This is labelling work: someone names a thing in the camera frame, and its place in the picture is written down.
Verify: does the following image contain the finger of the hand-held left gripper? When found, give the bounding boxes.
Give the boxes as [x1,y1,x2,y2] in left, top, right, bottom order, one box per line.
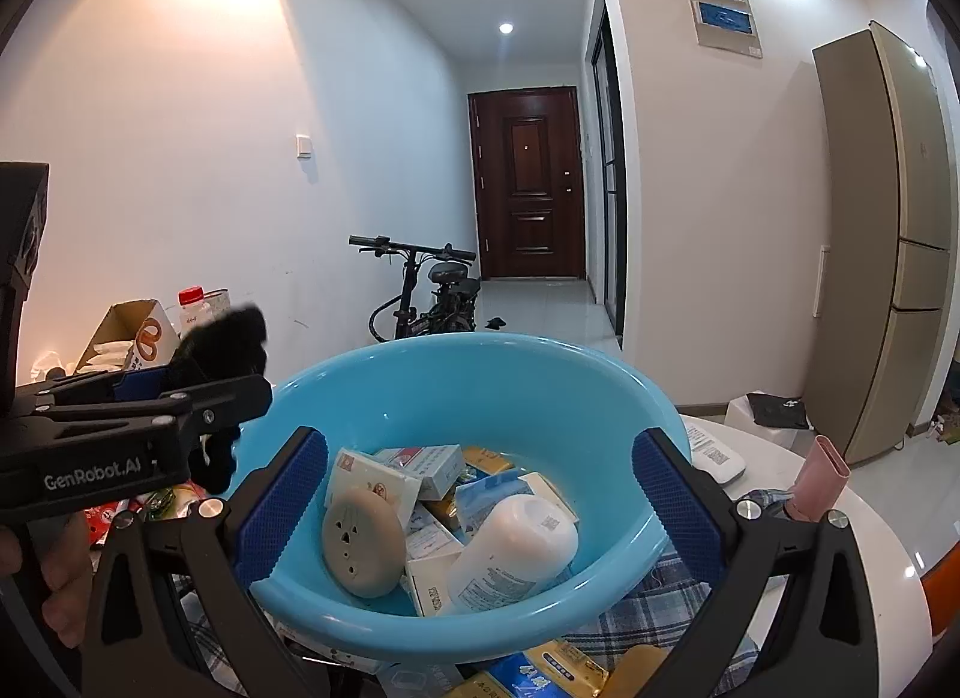
[15,366,185,410]
[34,374,275,455]

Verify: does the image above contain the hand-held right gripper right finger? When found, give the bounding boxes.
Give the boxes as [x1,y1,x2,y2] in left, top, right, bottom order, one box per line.
[632,428,880,698]

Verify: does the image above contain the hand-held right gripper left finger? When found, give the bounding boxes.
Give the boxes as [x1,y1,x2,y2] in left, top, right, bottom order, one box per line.
[79,426,331,698]

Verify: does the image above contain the black fuzzy cloth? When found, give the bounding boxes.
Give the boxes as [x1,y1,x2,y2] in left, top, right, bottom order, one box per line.
[169,304,272,495]

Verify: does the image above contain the beige rounded plastic device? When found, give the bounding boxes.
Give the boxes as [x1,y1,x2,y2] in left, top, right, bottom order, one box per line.
[321,486,406,599]

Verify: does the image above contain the white plastic bottle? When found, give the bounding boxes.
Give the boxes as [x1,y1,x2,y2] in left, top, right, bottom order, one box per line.
[448,492,580,616]

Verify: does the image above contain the light blue plastic basin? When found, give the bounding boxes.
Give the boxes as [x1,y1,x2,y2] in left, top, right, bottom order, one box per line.
[229,332,695,665]

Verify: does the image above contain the person's left hand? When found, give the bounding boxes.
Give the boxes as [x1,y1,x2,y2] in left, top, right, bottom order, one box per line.
[0,514,97,648]

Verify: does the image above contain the open cardboard box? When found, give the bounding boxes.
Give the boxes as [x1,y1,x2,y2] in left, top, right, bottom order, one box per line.
[75,299,182,376]

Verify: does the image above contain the red snack bag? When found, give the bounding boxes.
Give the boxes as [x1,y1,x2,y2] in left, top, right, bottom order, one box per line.
[82,495,151,549]

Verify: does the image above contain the white flat router box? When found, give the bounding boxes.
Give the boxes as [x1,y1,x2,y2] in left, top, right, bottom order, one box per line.
[679,419,747,485]

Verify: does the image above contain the white milk bottle red cap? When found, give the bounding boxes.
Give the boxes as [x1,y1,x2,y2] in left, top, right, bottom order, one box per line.
[178,285,215,339]

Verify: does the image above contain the white box red round mark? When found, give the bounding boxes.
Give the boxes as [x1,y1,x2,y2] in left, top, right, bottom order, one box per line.
[324,449,421,526]

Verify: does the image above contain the blue plaid cloth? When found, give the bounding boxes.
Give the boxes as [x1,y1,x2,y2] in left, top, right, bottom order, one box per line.
[172,488,796,698]

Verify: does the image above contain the black flat pouch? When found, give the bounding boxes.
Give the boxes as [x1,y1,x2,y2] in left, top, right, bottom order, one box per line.
[746,392,811,430]

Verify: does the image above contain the white box red label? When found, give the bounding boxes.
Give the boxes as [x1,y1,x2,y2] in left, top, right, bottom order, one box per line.
[371,443,466,502]

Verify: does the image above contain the white printed carton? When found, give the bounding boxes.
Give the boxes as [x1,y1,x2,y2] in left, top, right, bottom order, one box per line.
[405,552,466,618]

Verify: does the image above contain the orange plastic soap box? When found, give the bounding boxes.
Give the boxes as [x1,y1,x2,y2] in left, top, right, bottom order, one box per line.
[606,644,670,698]

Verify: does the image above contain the blue and white packet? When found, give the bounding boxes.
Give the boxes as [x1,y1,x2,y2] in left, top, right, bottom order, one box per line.
[450,471,537,532]

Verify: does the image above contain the blue and yellow packet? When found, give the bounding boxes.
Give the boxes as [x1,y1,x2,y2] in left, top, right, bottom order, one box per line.
[517,639,610,698]

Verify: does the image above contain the black folding bicycle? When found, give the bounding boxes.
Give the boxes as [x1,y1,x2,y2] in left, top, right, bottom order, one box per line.
[347,234,482,345]

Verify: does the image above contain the black framed glass door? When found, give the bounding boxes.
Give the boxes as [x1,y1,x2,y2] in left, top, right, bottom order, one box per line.
[587,0,627,350]

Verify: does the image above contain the tall beige refrigerator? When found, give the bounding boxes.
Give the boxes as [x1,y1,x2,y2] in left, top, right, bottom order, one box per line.
[812,21,957,466]

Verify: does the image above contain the dark brown entrance door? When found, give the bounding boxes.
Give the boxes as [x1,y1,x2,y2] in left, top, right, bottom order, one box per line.
[467,86,586,283]

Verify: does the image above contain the narrow white wall panel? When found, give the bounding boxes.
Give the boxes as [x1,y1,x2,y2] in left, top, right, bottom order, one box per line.
[814,244,833,320]

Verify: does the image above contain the grey wall panel blue pictures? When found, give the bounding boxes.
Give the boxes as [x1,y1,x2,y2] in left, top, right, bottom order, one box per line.
[677,0,764,61]

